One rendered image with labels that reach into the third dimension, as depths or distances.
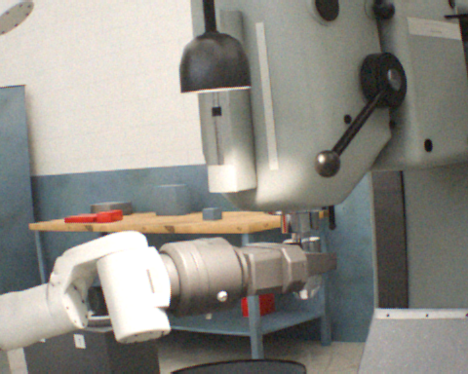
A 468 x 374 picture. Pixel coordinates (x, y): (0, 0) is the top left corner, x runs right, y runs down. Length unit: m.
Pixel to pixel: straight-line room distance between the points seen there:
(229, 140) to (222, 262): 0.14
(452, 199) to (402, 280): 0.17
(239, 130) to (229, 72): 0.16
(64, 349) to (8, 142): 7.02
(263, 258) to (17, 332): 0.32
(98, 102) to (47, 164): 0.89
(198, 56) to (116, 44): 6.91
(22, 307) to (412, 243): 0.69
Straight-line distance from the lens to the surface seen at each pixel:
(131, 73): 7.82
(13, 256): 8.62
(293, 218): 1.27
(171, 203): 7.10
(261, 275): 1.22
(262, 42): 1.19
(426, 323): 1.63
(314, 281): 1.28
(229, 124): 1.18
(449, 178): 1.59
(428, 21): 1.37
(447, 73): 1.39
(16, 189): 8.65
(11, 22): 1.19
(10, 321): 1.23
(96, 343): 1.58
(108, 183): 8.06
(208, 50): 1.04
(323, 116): 1.19
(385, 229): 1.67
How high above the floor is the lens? 1.41
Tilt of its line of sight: 3 degrees down
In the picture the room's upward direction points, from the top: 5 degrees counter-clockwise
